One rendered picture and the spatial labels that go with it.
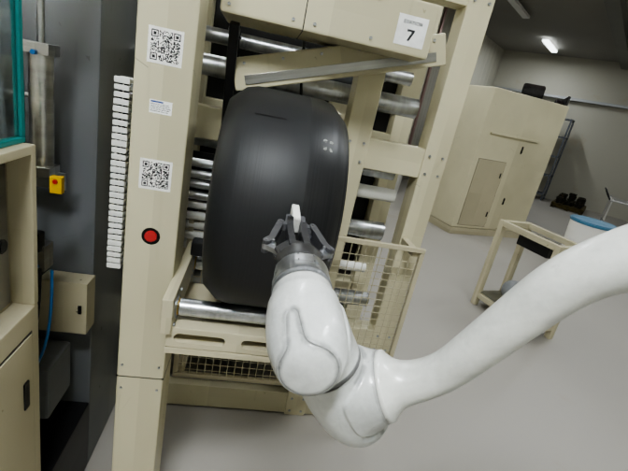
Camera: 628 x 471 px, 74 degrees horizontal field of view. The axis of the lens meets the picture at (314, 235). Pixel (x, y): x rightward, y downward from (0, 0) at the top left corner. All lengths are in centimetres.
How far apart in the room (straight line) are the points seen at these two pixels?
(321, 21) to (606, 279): 102
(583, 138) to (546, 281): 1276
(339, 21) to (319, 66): 18
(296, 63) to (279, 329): 106
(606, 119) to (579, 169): 135
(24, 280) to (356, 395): 81
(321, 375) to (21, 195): 78
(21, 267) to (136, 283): 26
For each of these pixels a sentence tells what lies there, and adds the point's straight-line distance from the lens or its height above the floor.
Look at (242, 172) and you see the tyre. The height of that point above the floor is 130.
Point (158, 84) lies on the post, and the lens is 106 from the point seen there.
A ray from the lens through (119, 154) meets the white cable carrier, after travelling 111.
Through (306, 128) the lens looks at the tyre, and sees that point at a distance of 94.
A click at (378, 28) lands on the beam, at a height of 169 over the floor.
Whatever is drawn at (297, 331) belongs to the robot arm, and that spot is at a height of 122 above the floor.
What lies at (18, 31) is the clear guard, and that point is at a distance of 102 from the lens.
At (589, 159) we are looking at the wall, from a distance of 1323.
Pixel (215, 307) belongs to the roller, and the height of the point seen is 92.
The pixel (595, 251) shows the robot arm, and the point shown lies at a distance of 52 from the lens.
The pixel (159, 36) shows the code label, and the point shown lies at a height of 153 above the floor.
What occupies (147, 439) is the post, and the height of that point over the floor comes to 39.
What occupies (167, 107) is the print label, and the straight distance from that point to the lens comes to 106.
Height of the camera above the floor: 148
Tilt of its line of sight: 19 degrees down
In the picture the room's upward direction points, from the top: 12 degrees clockwise
